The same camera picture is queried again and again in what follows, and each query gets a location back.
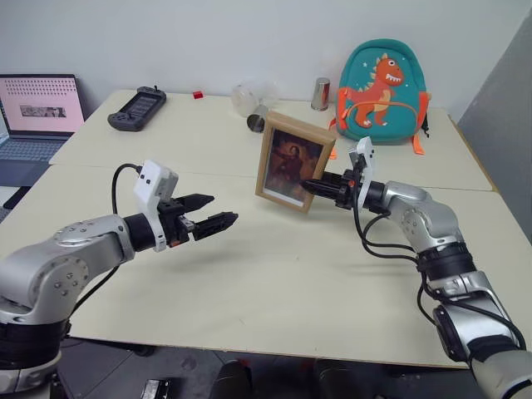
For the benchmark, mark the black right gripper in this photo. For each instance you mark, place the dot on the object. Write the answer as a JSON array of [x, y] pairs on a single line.
[[345, 191]]

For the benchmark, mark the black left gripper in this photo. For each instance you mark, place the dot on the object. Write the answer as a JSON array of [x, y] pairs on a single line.
[[176, 224]]

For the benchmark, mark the wooden picture frame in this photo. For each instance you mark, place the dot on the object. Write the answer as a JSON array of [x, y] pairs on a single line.
[[268, 166]]

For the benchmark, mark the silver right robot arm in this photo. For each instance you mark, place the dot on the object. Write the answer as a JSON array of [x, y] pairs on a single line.
[[432, 224]]

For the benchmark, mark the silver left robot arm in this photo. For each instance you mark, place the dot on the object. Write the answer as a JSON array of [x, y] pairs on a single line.
[[62, 266]]

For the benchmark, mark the upright steel cup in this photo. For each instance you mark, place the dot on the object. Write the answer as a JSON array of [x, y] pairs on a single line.
[[320, 95]]

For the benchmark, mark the lying steel cup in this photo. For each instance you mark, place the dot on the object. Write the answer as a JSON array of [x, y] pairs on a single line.
[[257, 119]]

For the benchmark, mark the teal dinosaur backpack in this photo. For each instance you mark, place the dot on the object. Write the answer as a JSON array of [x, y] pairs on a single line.
[[380, 83]]

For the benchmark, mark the small red block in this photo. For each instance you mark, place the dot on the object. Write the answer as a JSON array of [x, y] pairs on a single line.
[[198, 95]]

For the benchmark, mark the black handheld game controller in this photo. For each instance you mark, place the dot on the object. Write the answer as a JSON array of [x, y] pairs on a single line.
[[137, 109]]

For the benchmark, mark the dark rounded shape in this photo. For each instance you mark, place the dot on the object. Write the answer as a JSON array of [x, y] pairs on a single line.
[[234, 380]]

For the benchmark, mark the grey partition panel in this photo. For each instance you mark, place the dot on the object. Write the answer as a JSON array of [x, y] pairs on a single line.
[[498, 145]]

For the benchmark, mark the small black box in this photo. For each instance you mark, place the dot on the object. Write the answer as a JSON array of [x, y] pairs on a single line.
[[158, 388]]

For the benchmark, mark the open grey laptop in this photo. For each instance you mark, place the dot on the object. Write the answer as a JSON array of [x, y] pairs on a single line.
[[37, 112]]

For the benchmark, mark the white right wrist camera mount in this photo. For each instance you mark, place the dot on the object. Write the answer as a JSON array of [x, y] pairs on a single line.
[[366, 160]]

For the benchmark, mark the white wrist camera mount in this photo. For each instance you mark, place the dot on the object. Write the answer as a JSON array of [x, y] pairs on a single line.
[[366, 160], [150, 189]]

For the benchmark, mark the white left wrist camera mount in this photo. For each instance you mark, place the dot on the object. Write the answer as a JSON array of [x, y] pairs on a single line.
[[150, 189]]

